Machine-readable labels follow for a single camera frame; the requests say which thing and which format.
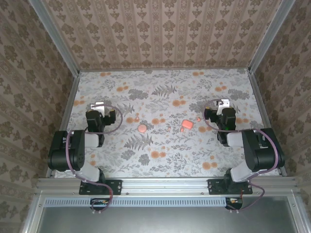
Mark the aluminium table side rail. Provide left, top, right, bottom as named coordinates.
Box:
left=247, top=70, right=288, bottom=177
left=45, top=70, right=81, bottom=178

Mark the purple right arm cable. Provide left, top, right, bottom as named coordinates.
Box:
left=203, top=99, right=280, bottom=214

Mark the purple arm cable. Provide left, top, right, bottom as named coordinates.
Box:
left=203, top=99, right=280, bottom=214
left=65, top=104, right=123, bottom=216

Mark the aluminium frame post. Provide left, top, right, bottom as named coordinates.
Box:
left=248, top=0, right=296, bottom=74
left=28, top=0, right=81, bottom=74

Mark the grey metal panel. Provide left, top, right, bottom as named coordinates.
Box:
left=38, top=196, right=301, bottom=233

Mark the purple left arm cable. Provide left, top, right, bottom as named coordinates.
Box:
left=65, top=104, right=123, bottom=216

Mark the grey slotted cable duct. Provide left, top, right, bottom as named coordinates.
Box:
left=45, top=198, right=228, bottom=207

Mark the black connector box with wires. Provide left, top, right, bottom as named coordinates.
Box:
left=90, top=198, right=110, bottom=211
left=225, top=198, right=243, bottom=211

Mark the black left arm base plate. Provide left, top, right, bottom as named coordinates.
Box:
left=79, top=179, right=122, bottom=196

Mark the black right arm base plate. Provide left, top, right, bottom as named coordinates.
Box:
left=207, top=179, right=253, bottom=196

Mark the aluminium table back rail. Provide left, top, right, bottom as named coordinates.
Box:
left=79, top=68, right=251, bottom=73

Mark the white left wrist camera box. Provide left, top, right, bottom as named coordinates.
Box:
left=90, top=101, right=105, bottom=115

